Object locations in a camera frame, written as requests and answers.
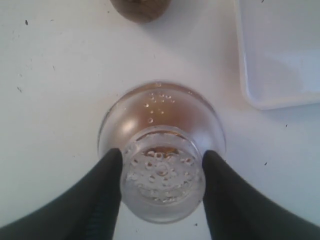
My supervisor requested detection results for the clear plastic shaker cup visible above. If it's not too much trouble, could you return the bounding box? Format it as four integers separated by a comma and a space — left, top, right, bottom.
97, 81, 227, 157

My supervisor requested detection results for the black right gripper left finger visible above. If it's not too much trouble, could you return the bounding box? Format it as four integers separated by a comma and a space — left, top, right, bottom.
0, 148, 123, 240

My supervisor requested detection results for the reddish-brown apple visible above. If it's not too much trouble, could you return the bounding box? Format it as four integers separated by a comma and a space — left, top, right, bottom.
152, 146, 179, 155

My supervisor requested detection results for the clear plastic shaker lid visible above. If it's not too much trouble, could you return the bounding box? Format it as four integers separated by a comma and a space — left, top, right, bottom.
97, 80, 227, 225

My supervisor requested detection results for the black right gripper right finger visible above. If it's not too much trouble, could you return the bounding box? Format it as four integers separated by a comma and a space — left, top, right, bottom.
202, 150, 320, 240

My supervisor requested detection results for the white square tray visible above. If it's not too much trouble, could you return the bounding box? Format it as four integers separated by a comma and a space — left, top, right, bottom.
234, 0, 320, 110

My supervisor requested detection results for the brown wooden cup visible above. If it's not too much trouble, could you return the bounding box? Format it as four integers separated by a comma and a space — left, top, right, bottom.
110, 0, 172, 24

